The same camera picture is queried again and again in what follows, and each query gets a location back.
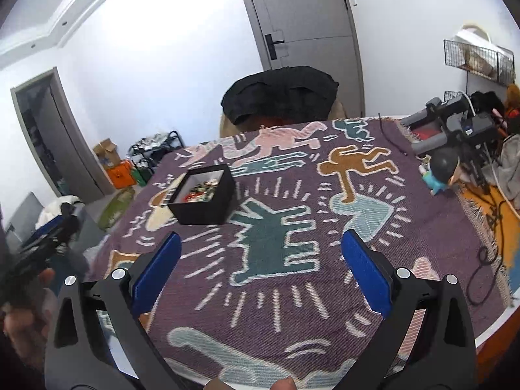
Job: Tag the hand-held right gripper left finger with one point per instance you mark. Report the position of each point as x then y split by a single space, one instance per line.
158 276

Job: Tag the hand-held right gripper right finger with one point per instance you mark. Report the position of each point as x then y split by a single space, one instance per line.
365 272

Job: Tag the black jewelry box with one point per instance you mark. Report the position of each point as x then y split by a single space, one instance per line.
203 213

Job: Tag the person's left hand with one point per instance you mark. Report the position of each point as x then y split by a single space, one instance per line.
24 333

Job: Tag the white cloth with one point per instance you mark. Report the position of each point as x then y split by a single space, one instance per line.
57 211

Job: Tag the purple printed blanket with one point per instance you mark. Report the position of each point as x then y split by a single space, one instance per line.
406 219

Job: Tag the orange bag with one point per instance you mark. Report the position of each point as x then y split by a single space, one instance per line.
121 175

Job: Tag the dark grey side door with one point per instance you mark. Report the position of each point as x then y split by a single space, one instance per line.
61 138

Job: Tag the teal toy figure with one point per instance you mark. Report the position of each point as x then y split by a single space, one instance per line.
440 170

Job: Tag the black rack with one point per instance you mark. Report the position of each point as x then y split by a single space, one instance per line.
156 148

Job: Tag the cardboard box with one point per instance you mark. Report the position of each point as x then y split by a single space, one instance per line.
106 152

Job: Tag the orange rug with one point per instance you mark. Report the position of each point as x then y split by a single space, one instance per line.
475 199

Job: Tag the red mat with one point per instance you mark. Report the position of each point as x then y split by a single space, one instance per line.
426 134

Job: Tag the grey exercise machine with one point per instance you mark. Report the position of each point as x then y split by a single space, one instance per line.
463 126

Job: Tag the orange plush toy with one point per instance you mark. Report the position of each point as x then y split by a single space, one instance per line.
512 105

